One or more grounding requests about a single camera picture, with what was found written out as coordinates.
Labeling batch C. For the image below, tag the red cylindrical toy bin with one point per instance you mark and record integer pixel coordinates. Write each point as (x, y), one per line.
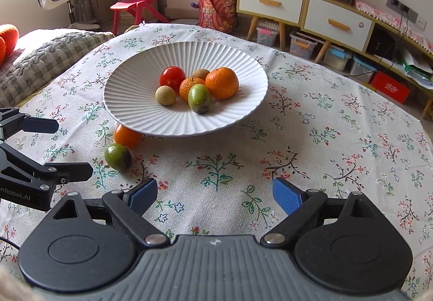
(218, 15)

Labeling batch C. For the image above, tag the clear storage box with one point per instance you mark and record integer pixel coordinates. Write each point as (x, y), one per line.
(302, 45)

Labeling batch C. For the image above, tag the brown longan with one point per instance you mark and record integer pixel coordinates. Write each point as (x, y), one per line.
(200, 73)

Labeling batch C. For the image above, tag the orange plush toy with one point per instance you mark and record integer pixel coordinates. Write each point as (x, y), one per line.
(9, 39)

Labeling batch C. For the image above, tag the green fruit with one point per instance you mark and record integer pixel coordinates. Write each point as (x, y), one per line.
(199, 99)
(118, 157)

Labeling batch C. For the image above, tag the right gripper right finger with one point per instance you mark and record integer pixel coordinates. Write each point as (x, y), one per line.
(346, 245)

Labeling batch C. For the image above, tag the red flat box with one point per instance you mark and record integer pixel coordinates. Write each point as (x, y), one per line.
(391, 87)

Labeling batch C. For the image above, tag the grey woven blanket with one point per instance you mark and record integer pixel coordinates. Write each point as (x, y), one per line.
(42, 55)

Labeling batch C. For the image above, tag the wall power strip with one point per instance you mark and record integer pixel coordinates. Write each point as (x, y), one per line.
(400, 8)

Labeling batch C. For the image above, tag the wooden cabinet with drawers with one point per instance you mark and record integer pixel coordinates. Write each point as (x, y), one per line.
(332, 22)

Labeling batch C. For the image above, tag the red tomato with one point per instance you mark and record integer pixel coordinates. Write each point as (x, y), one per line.
(172, 76)

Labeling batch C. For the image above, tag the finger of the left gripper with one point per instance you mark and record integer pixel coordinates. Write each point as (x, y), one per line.
(38, 125)
(50, 169)

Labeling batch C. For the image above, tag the pale longan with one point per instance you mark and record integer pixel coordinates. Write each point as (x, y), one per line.
(165, 95)

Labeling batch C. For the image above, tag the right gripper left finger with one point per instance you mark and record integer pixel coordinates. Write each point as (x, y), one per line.
(85, 244)

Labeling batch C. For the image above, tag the orange tomato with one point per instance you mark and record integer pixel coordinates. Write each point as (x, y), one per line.
(125, 136)

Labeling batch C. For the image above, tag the white ribbed plate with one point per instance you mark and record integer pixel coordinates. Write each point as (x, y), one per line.
(129, 94)

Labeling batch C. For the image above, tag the small orange mandarin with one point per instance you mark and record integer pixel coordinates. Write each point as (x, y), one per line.
(186, 85)

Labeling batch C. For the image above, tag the large orange mandarin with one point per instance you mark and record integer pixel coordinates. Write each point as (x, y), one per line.
(222, 83)

